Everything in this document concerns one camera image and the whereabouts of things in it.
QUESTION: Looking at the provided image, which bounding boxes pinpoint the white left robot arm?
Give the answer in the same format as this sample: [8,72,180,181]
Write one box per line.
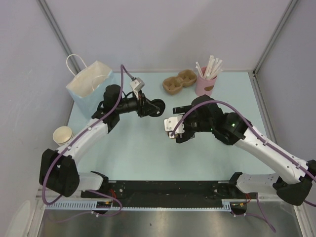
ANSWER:
[39,82,148,198]

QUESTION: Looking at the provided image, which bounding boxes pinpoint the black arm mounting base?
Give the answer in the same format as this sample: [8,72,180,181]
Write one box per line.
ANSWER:
[80,181,256,203]

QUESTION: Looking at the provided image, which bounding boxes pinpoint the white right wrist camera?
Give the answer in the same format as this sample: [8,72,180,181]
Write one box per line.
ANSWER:
[163,115,185,139]

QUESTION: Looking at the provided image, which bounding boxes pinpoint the white wrapped straws bundle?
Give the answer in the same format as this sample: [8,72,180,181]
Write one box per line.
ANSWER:
[196,55,223,80]

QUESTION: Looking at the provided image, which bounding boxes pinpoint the single black cup lid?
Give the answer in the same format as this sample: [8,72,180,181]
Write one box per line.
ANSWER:
[150,99,165,117]

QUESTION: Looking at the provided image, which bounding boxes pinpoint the brown paper cups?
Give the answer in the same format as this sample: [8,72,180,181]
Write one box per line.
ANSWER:
[52,126,74,146]

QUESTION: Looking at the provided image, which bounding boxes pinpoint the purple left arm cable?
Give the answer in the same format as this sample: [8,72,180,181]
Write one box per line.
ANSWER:
[41,64,139,223]

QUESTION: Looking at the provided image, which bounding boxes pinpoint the brown pulp carrier stack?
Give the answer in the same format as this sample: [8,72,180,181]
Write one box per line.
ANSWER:
[162,69,197,95]

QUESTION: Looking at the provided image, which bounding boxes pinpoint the pink straw holder cup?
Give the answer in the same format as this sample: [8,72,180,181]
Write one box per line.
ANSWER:
[195,75,217,96]

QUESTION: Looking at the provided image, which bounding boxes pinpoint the light blue paper bag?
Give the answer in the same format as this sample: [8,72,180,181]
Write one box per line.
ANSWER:
[66,61,118,119]

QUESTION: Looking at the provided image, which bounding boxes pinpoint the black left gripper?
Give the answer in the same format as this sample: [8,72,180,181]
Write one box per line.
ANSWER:
[115,89,159,118]

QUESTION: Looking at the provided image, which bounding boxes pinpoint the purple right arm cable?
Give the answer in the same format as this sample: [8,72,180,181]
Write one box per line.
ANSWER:
[170,99,316,233]

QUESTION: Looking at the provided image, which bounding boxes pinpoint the white slotted cable duct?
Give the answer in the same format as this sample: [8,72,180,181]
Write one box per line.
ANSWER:
[46,199,247,212]

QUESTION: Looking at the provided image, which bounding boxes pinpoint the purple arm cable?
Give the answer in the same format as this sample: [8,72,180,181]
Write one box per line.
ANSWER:
[170,99,316,233]
[41,64,139,223]

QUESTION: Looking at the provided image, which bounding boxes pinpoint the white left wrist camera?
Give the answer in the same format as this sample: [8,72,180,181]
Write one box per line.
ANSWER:
[130,78,145,98]

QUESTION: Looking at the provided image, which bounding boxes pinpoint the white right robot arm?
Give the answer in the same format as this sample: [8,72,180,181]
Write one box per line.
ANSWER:
[164,95,316,206]

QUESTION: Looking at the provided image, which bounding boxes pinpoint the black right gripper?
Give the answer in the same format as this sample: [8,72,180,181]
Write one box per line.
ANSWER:
[172,106,213,143]

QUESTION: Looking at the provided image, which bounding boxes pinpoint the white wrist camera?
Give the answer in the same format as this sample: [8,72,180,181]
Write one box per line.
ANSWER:
[163,115,185,139]
[130,78,145,98]

